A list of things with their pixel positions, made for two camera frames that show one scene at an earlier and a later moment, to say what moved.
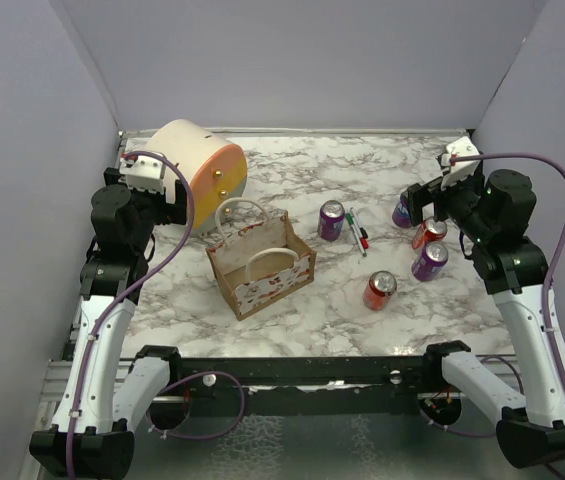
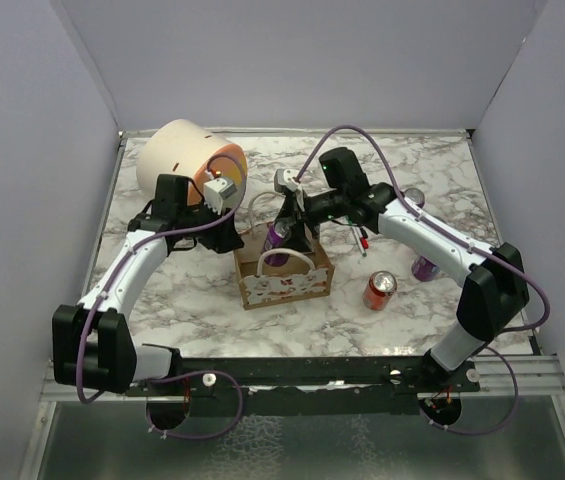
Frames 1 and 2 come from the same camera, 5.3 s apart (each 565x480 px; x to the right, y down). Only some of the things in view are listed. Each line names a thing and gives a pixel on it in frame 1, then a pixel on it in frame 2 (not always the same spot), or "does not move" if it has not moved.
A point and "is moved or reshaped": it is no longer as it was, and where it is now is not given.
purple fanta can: [331, 219] is moved or reshaped
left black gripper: [173, 212] to [224, 237]
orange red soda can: [381, 285] does not move
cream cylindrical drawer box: [216, 170] does not move
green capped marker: [350, 220] does not move
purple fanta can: [430, 261] does not move
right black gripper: [426, 193] to [297, 239]
